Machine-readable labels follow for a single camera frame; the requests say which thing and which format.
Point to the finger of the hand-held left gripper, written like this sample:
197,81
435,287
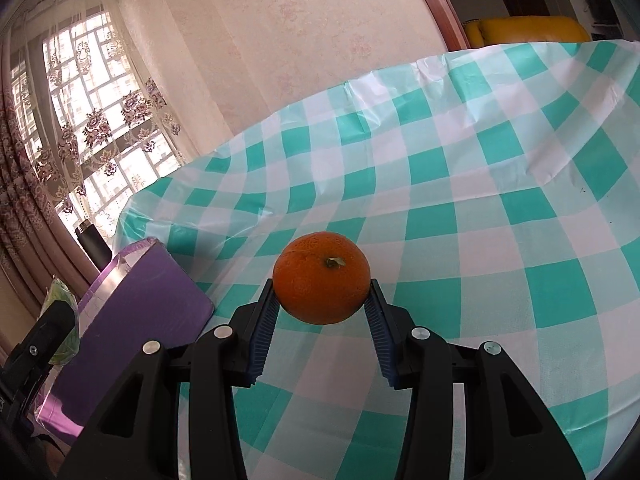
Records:
37,347

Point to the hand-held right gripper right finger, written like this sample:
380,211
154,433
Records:
381,335

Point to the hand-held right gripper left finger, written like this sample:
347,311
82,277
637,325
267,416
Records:
262,332

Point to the orange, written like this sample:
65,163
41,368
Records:
322,280

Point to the purple box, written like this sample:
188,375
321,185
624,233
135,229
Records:
145,305

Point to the black bottle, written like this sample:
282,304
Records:
93,246

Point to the green white checked tablecloth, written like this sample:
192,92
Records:
450,185

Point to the sheer floral lace curtain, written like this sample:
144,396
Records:
95,125

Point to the yellow sofa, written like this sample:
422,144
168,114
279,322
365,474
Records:
525,30

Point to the pink door frame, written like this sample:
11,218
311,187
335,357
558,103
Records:
439,5

